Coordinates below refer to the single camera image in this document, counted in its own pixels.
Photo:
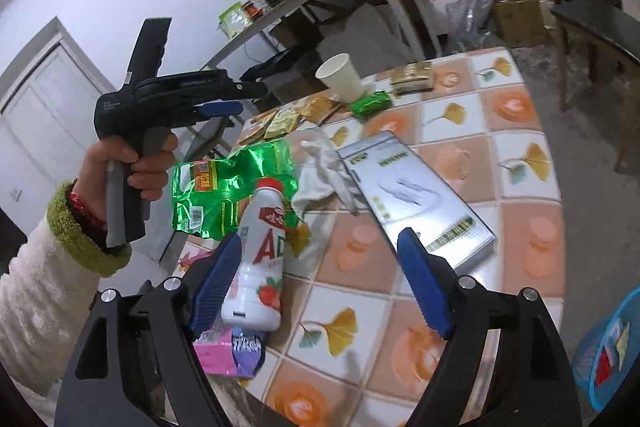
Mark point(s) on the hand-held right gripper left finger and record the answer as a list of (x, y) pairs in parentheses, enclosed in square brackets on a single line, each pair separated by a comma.
[(215, 289)]

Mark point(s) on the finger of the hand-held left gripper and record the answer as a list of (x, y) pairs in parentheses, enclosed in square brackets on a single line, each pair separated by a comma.
[(210, 84), (220, 109)]

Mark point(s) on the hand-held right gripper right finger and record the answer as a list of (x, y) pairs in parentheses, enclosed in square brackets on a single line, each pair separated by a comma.
[(425, 287)]

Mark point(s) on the white yogurt drink bottle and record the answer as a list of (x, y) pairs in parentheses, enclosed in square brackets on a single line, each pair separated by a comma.
[(260, 257)]

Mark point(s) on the pink noodle snack bag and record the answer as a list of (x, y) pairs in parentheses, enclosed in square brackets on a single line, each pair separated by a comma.
[(215, 357)]

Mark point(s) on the green foil snack bag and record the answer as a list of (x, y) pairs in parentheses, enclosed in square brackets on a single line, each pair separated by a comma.
[(220, 187)]

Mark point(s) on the pale glove box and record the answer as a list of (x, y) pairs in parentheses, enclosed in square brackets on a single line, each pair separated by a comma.
[(415, 192)]

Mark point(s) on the white glove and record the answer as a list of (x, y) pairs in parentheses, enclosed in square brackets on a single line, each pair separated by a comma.
[(317, 182)]

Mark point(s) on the blue plastic mesh basket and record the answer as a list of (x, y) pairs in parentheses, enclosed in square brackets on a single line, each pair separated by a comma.
[(582, 372)]

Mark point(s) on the red snack wrapper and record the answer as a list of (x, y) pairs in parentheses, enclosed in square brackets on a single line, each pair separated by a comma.
[(606, 361)]

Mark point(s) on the beige cloth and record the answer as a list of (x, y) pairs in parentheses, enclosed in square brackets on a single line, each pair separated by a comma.
[(623, 339)]

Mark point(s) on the person's left hand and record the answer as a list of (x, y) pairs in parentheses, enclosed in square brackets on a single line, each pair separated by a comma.
[(150, 177)]

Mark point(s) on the yellow seasoning packet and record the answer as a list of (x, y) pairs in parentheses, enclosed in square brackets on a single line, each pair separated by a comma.
[(322, 108), (282, 123), (254, 134)]

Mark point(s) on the green white food packet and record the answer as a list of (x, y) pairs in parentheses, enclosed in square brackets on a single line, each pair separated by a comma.
[(235, 19)]

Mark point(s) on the white panel door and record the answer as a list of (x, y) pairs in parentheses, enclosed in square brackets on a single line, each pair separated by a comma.
[(45, 107)]

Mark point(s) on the black cloth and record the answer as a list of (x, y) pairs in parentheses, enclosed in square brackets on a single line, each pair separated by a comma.
[(295, 62)]

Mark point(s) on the brown cardboard box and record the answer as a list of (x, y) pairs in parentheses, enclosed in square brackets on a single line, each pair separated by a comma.
[(295, 32)]

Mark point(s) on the white paper cup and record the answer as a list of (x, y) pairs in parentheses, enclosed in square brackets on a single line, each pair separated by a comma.
[(342, 77)]

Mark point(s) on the small green packet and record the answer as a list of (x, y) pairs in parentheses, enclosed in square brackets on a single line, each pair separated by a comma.
[(370, 103)]

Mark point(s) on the gold foil box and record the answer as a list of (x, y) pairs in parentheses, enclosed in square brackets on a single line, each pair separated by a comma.
[(412, 77)]

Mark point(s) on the clear plastic bags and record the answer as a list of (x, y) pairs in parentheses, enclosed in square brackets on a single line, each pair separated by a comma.
[(470, 7)]

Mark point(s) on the dark wooden bench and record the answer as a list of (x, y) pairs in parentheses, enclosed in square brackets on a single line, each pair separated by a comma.
[(595, 22)]

